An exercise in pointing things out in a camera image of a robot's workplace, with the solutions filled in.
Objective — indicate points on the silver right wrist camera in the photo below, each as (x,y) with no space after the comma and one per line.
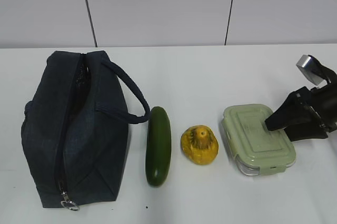
(311,68)

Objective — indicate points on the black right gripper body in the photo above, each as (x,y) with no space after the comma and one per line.
(323,107)

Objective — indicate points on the green lidded food container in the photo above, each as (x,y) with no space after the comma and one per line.
(256,150)

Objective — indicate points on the yellow toy pear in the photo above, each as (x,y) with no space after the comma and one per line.
(199,144)

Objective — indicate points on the dark blue fabric lunch bag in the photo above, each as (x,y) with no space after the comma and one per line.
(76,127)

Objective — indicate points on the green cucumber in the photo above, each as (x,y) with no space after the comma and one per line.
(158,148)

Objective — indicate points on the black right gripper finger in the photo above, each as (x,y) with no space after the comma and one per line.
(296,111)
(303,132)

